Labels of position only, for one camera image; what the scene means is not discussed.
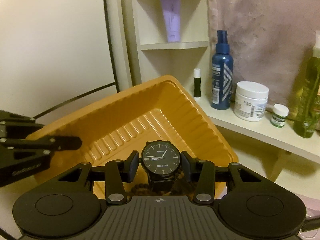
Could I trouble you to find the mauve hanging towel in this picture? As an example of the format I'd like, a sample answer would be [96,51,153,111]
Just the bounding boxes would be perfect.
[204,0,320,102]

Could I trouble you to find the blue spray bottle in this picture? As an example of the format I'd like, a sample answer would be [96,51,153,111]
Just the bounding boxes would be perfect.
[211,30,234,110]

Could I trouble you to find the lavender tube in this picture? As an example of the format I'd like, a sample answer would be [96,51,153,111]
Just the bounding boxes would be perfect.
[160,0,181,43]

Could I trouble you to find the pink mat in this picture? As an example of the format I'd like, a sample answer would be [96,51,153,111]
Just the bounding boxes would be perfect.
[301,194,320,240]

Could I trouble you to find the green lip balm stick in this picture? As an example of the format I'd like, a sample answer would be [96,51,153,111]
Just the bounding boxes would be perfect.
[193,68,202,98]

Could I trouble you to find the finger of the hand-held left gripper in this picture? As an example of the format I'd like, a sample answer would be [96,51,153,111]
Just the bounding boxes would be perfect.
[0,109,83,158]

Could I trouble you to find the black wristwatch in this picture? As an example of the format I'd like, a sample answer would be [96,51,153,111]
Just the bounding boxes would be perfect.
[141,140,180,196]

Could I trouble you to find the brown beaded bracelet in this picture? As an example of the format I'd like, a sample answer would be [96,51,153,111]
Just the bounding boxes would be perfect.
[130,158,200,196]

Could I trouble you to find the green spray bottle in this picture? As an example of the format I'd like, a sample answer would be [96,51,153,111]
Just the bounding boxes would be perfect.
[293,30,320,139]

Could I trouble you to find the cream shelf unit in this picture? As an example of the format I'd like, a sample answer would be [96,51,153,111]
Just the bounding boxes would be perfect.
[125,0,320,183]

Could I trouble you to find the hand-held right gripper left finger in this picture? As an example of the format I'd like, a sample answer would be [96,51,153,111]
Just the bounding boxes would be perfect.
[57,151,140,205]

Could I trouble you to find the white plastic jar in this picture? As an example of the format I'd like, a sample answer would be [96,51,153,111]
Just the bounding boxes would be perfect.
[234,81,270,122]

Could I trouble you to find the small white green jar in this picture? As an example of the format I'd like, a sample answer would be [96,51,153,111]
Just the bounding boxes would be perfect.
[270,104,289,128]

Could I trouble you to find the orange plastic tray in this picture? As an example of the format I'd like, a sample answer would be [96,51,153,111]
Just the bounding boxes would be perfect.
[25,74,238,207]

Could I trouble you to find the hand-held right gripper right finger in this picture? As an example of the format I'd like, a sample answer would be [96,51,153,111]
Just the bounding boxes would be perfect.
[180,151,262,204]

